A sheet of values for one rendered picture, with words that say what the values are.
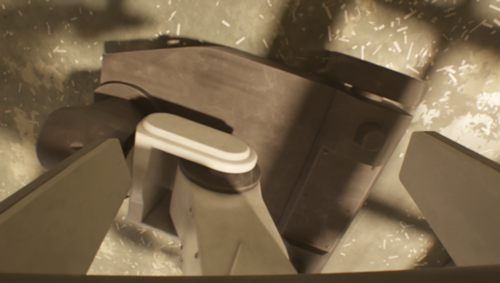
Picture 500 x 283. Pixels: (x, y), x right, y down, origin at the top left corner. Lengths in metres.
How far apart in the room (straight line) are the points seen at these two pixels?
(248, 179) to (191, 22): 0.45
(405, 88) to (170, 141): 0.40
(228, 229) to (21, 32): 0.90
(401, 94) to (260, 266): 0.37
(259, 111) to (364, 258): 0.64
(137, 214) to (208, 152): 0.19
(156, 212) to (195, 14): 0.48
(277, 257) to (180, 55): 0.40
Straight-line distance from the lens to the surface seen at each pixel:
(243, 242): 0.32
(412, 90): 0.51
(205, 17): 0.70
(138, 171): 0.44
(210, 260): 0.30
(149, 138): 0.41
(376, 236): 0.90
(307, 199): 0.56
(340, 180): 0.54
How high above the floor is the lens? 0.66
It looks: 66 degrees down
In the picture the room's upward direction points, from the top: 154 degrees counter-clockwise
